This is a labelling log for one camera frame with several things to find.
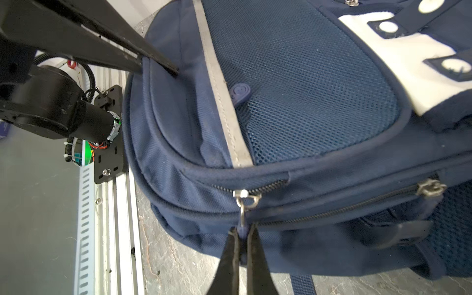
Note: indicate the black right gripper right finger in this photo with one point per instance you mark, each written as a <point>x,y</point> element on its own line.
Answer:
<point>259,281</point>

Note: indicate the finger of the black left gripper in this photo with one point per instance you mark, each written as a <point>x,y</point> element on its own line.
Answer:
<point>33,25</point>
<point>102,18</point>

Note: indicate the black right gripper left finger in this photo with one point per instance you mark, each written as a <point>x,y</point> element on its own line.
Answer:
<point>226,279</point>

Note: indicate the navy blue student backpack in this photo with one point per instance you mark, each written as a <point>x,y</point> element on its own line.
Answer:
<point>341,129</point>

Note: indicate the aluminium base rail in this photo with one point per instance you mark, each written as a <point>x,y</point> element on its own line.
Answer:
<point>108,243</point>

